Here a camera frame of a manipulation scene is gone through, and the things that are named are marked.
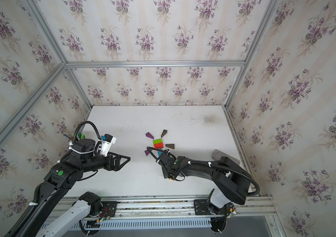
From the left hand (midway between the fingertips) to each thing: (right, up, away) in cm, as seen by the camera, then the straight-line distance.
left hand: (124, 157), depth 68 cm
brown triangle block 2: (+22, +1, +27) cm, 35 cm away
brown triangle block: (+18, +8, +33) cm, 38 cm away
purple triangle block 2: (+7, -3, +23) cm, 24 cm away
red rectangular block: (+14, 0, +30) cm, 33 cm away
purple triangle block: (+6, +7, +33) cm, 34 cm away
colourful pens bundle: (-38, +7, +18) cm, 42 cm away
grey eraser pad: (+51, -4, +22) cm, 55 cm away
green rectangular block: (+13, +3, +30) cm, 33 cm away
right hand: (+22, -13, +18) cm, 31 cm away
